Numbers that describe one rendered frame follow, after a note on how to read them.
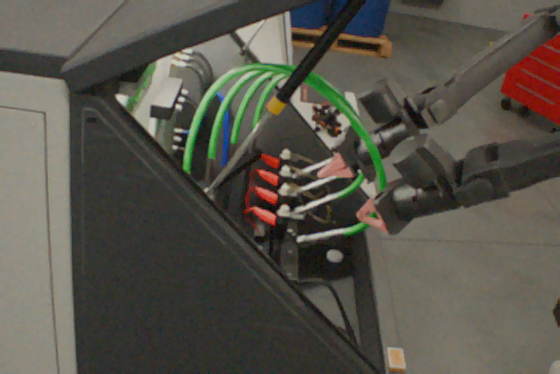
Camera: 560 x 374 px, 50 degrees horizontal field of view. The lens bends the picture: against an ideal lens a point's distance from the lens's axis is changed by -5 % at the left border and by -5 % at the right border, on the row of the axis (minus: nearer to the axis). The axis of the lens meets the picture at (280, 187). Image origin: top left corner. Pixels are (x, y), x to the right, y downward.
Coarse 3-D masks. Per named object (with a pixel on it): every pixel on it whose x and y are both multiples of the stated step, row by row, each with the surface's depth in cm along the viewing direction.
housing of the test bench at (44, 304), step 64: (0, 0) 88; (64, 0) 92; (0, 64) 73; (64, 64) 73; (0, 128) 78; (64, 128) 77; (0, 192) 82; (64, 192) 82; (0, 256) 88; (64, 256) 88; (0, 320) 95; (64, 320) 94
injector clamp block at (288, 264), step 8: (256, 200) 150; (296, 200) 153; (296, 224) 144; (288, 232) 141; (296, 232) 141; (264, 240) 136; (296, 240) 138; (264, 248) 134; (288, 248) 135; (296, 248) 136; (280, 256) 133; (288, 256) 133; (296, 256) 133; (280, 264) 130; (288, 264) 130; (296, 264) 131; (288, 272) 128; (296, 272) 129; (296, 280) 127
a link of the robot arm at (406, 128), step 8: (400, 112) 108; (392, 120) 110; (400, 120) 109; (408, 120) 109; (384, 128) 110; (392, 128) 109; (400, 128) 108; (408, 128) 108; (416, 128) 110; (384, 136) 110; (392, 136) 109; (400, 136) 108; (408, 136) 108; (384, 144) 111; (392, 144) 110
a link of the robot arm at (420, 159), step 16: (400, 144) 94; (416, 144) 90; (432, 144) 90; (400, 160) 90; (416, 160) 90; (432, 160) 90; (448, 160) 91; (416, 176) 91; (432, 176) 91; (448, 176) 90; (464, 192) 88; (480, 192) 87
